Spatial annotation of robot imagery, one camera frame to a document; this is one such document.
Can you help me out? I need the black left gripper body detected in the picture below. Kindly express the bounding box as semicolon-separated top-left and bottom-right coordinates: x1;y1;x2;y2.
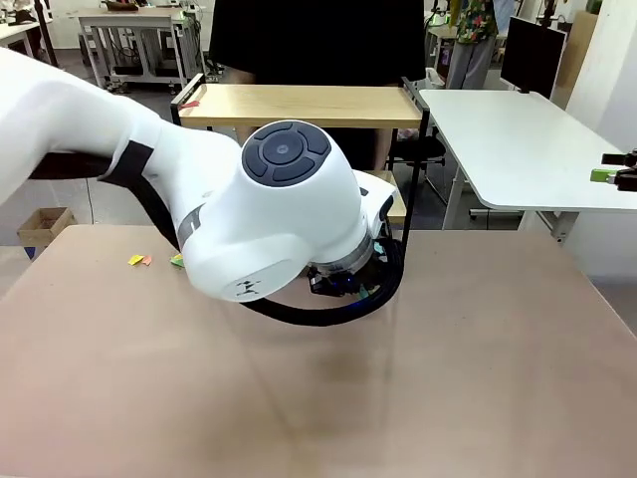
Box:
307;257;388;299

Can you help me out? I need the two-tier wood metal shelf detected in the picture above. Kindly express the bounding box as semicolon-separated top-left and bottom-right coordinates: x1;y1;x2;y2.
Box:
170;73;432;250

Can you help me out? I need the person's left forearm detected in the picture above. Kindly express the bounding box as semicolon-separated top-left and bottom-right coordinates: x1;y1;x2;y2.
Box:
371;127;395;171

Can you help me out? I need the white table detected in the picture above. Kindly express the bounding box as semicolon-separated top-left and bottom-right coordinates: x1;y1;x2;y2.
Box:
417;88;637;245

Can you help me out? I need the brown cardboard panel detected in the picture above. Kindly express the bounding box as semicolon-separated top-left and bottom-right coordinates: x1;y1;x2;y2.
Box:
554;10;601;109

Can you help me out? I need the black monitor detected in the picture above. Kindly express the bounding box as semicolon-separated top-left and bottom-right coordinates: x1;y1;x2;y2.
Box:
500;14;568;100

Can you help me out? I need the black office chair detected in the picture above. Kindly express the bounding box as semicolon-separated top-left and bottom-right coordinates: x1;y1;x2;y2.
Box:
390;131;448;170

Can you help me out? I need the person in floral shirt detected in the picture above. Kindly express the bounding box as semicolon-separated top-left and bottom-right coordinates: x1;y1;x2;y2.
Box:
445;0;517;91

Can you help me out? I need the person in black shirt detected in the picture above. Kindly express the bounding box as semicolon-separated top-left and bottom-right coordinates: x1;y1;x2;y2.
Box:
208;0;427;171

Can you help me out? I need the cardboard box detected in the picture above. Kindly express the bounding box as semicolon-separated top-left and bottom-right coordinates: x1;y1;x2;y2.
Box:
17;206;79;249

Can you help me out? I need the black tripod pole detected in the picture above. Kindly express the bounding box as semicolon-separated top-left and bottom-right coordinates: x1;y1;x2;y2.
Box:
34;0;60;67

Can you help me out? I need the black strap on left arm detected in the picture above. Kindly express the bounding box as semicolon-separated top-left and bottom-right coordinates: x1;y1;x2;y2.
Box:
97;140;154;194

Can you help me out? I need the white frame workbench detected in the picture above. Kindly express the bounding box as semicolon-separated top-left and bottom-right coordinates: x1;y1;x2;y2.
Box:
77;5;205;94

